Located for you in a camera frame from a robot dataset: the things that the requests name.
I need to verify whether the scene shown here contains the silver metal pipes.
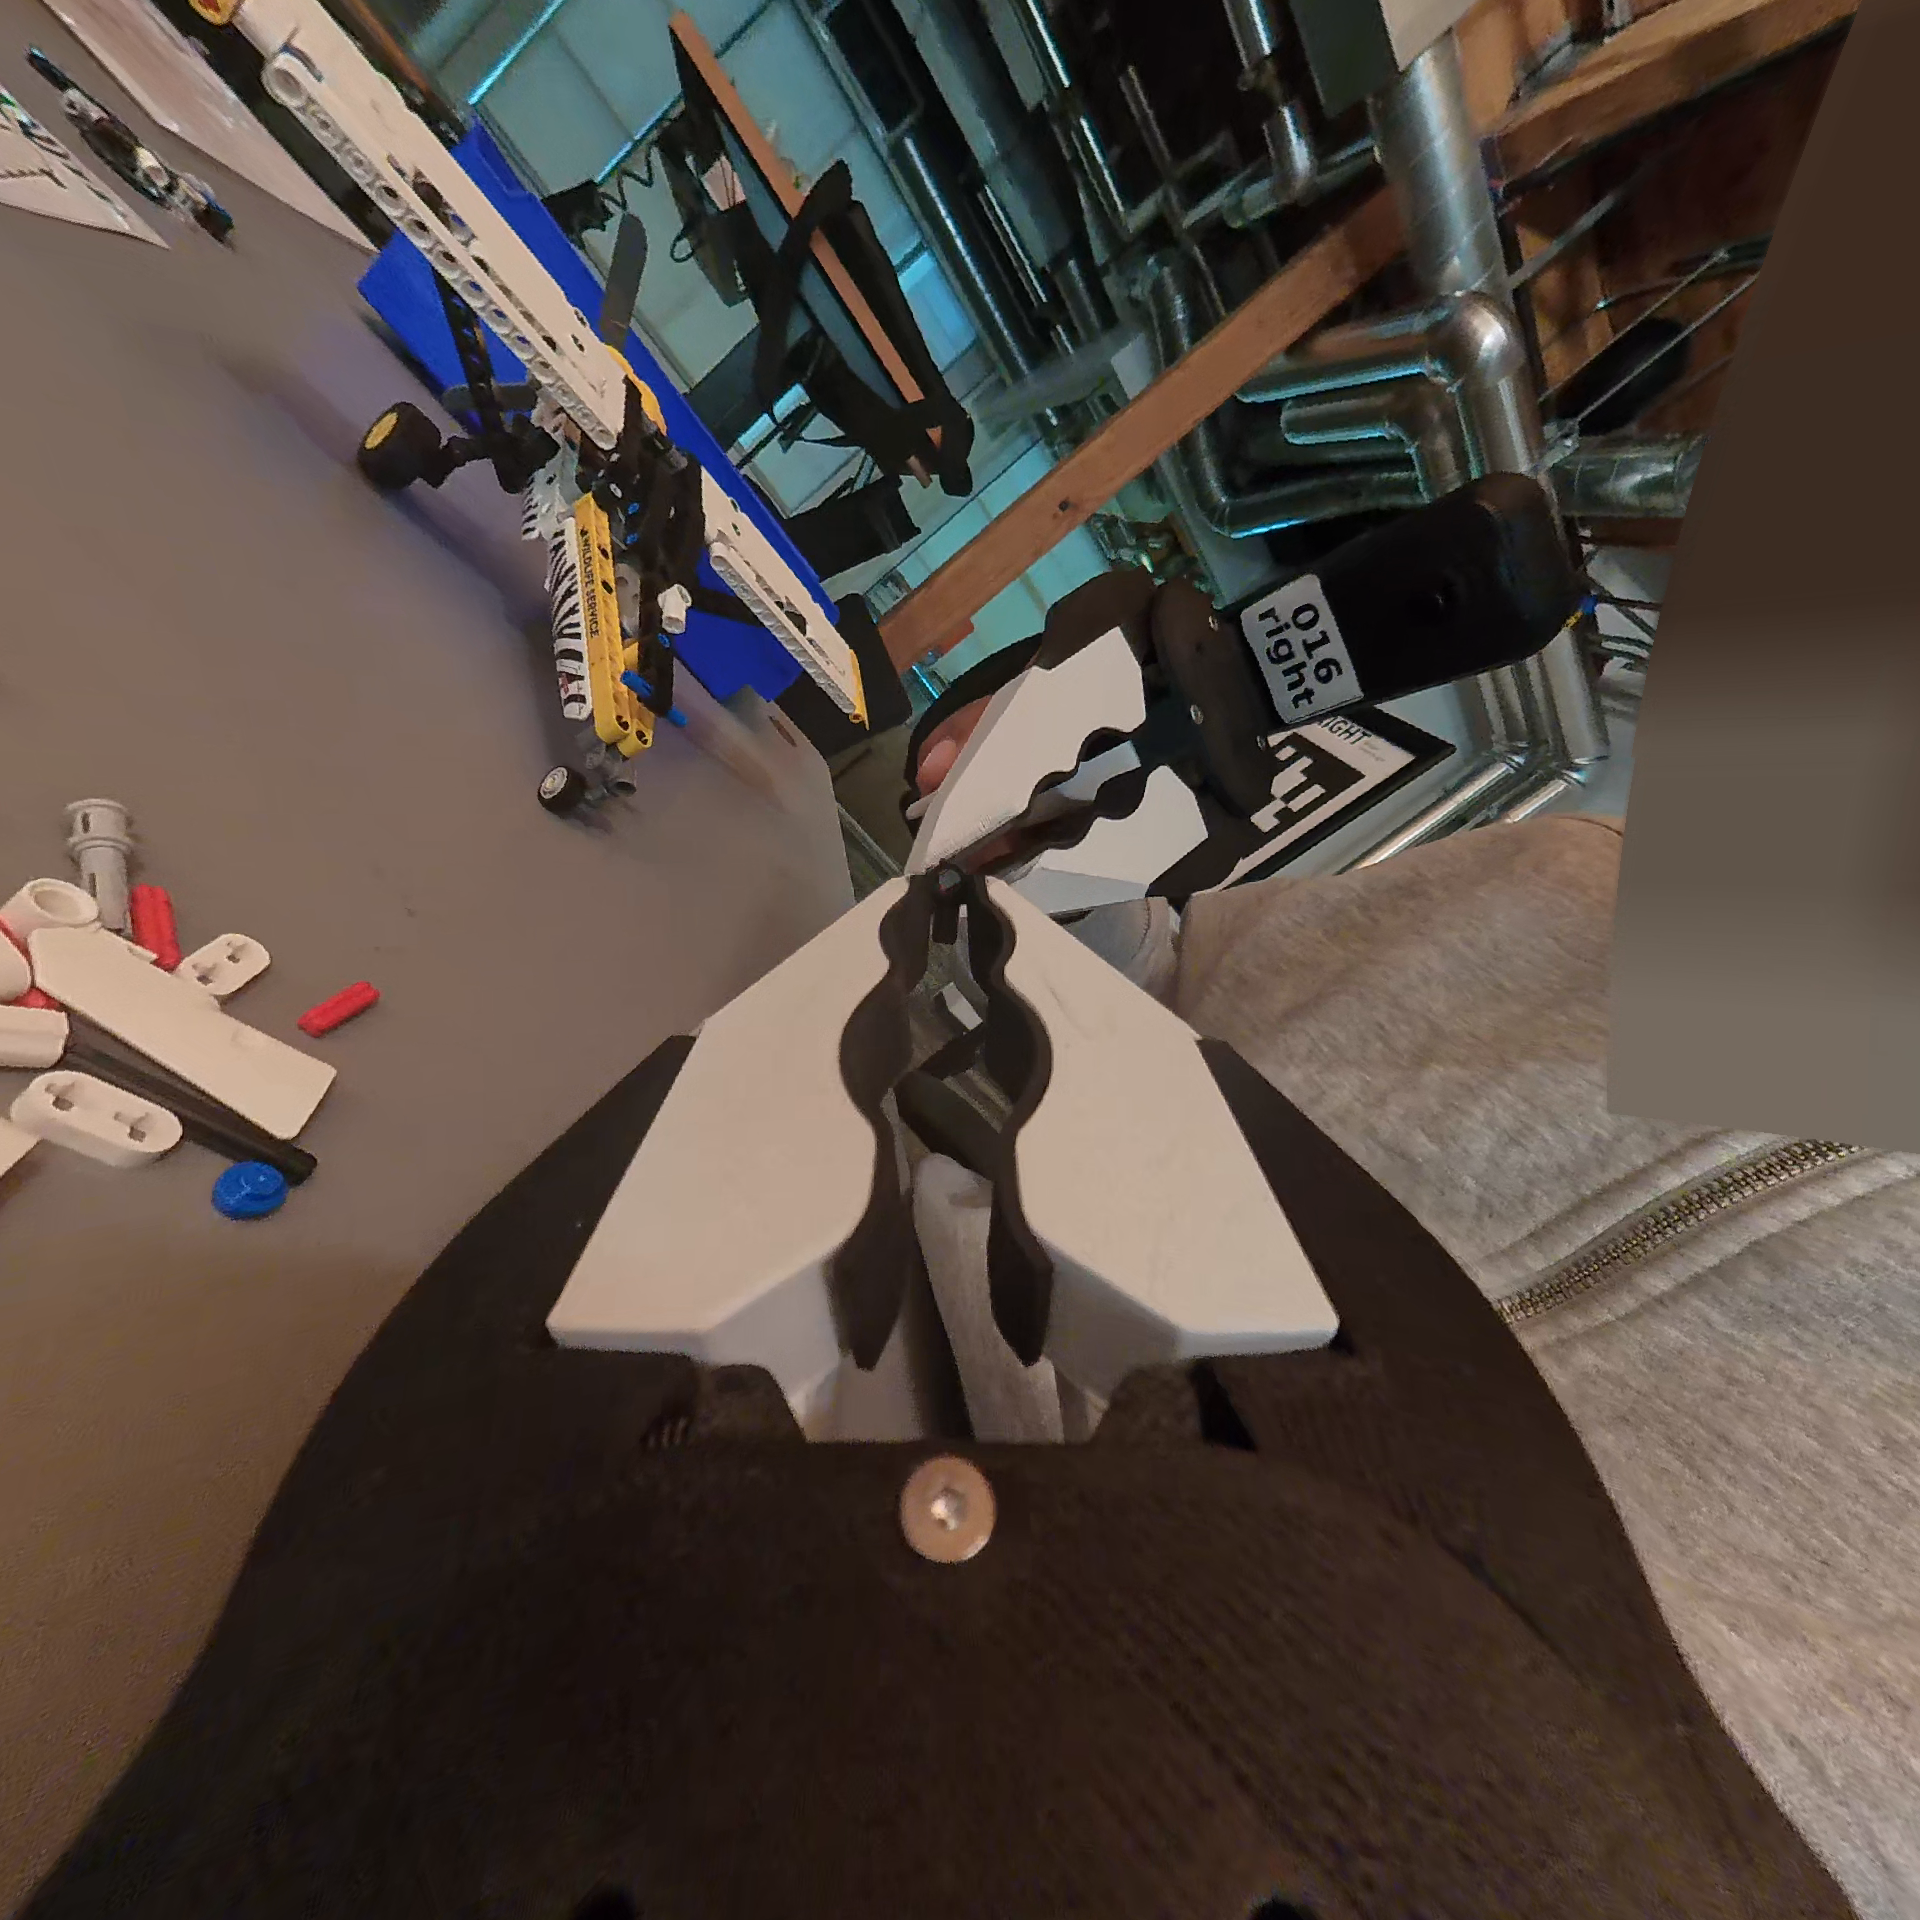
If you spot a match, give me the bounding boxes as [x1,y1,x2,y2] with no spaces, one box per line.
[1136,0,1617,801]

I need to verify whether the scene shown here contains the small dark lego assembly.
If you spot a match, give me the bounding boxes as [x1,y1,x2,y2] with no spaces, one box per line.
[25,45,241,246]

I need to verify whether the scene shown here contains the pile of loose lego pieces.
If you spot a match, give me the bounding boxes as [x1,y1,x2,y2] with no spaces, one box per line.
[0,795,384,1222]

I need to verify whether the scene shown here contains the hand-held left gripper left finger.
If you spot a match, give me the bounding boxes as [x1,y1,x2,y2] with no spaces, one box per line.
[546,874,944,1438]

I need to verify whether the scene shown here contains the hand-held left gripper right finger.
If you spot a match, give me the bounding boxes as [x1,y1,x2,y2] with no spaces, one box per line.
[960,877,1339,1433]

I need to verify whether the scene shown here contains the blue plastic bin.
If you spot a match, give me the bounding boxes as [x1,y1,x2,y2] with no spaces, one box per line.
[355,119,829,710]

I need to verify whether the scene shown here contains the zebra striped sticker sheet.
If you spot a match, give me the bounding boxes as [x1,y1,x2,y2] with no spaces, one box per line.
[0,82,170,252]

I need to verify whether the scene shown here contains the white yellow lego plane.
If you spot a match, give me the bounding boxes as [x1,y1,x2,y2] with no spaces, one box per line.
[184,0,876,823]

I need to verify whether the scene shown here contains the person's right hand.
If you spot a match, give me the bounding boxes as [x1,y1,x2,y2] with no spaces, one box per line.
[911,682,999,801]

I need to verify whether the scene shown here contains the white paper sheet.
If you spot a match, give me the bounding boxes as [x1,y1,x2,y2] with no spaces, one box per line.
[42,0,379,252]

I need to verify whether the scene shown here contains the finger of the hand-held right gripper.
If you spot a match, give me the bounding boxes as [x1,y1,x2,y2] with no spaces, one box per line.
[903,620,1162,876]
[983,732,1220,909]

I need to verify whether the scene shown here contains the person's grey hoodie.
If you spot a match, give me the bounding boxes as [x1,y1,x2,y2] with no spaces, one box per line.
[1171,813,1920,1920]

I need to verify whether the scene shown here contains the black framed marker sign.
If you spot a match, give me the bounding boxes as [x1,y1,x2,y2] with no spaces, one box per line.
[1199,701,1461,895]

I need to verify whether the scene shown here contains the wooden ceiling beam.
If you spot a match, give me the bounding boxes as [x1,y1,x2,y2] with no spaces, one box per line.
[873,177,1416,682]

